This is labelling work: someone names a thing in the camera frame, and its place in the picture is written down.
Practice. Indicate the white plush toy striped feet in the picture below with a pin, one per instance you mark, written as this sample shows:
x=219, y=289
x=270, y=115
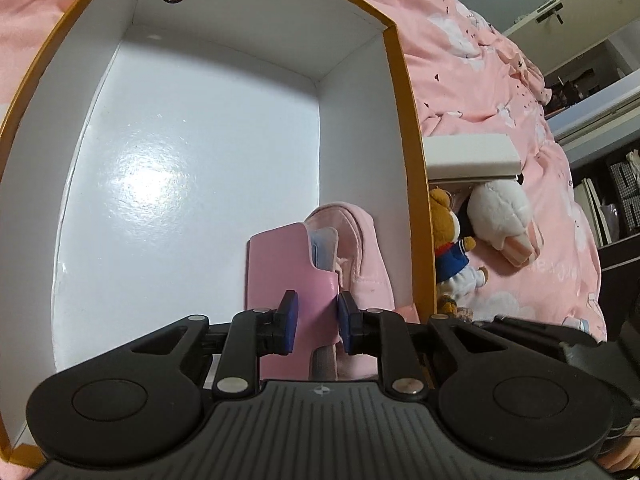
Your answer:
x=500, y=215

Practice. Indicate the pink pouch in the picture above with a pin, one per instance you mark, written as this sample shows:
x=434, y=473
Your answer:
x=280, y=270

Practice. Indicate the white wardrobe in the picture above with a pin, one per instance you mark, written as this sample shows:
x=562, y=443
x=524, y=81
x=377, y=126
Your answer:
x=565, y=15

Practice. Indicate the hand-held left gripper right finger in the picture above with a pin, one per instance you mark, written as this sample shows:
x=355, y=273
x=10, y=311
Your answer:
x=345, y=322

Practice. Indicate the pink printed blanket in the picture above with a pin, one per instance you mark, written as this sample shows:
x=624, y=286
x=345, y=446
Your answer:
x=475, y=60

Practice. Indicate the white flat box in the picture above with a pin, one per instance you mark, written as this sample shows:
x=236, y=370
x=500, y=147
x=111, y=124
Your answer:
x=470, y=152

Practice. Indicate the dark bookshelf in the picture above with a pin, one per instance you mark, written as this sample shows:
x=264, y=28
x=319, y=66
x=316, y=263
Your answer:
x=615, y=200

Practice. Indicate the orange cardboard box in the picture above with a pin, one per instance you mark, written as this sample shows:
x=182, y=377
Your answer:
x=200, y=175

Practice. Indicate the brown teddy bear blue outfit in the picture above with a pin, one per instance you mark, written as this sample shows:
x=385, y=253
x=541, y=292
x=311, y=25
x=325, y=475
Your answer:
x=452, y=255

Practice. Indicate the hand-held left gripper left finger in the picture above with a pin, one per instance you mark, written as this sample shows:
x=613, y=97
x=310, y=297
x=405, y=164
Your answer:
x=289, y=322

